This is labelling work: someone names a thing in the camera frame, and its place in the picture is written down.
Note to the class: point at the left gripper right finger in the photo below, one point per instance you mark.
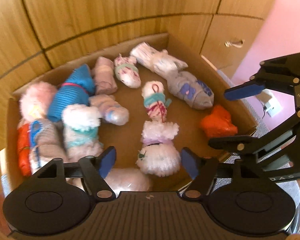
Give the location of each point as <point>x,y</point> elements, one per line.
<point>202,171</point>

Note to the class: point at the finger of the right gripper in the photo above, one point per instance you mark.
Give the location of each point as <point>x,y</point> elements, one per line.
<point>281,74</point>
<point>282,143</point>

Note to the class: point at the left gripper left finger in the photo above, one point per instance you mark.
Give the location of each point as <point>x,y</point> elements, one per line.
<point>94,171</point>

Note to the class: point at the orange sock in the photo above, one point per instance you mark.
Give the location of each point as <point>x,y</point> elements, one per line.
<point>218,123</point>
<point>23,150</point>

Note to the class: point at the fluffy white lilac sock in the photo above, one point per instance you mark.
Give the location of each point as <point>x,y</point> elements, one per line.
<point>158,155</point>

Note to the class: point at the fluffy white teal-band sock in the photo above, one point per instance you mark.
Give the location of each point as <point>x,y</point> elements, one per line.
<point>80,133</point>

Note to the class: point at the white red-pattern sock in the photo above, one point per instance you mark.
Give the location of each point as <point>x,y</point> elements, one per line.
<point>154,101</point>

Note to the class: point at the grey sock blue pattern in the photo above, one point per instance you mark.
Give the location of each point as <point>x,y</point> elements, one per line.
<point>187,87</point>

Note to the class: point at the pale pink long sock roll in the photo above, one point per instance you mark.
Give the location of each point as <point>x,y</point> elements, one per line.
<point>117,180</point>

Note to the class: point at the blue towel mat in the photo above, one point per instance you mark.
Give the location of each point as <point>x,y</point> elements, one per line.
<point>242,204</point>

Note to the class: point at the white blue sock bundle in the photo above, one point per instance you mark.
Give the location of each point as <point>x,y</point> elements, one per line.
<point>45,144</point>

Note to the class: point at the pale pink knotted sock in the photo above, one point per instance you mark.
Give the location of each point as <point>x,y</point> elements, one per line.
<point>112,112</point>

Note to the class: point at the orange sock in box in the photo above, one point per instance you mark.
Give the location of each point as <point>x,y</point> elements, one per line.
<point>23,150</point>

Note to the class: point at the brown cardboard box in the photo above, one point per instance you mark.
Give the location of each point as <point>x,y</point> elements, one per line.
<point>127,138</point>

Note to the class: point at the lilac sock roll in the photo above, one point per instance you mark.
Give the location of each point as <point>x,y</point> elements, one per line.
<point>104,76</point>

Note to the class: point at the blue ribbed sock roll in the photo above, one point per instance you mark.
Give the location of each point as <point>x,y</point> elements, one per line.
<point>76,89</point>

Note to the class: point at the fluffy pink sock ball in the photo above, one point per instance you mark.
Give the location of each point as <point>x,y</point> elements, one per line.
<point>35,102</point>

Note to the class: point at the white patterned small sock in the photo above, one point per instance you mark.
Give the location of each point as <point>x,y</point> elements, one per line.
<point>126,71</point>

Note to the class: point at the white long sock roll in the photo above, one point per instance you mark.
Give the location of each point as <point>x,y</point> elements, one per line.
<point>159,62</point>

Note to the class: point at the wall socket with plug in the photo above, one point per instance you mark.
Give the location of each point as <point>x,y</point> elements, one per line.
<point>270,103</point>

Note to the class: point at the silver drawer handle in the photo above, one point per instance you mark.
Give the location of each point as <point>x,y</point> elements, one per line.
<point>234,43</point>

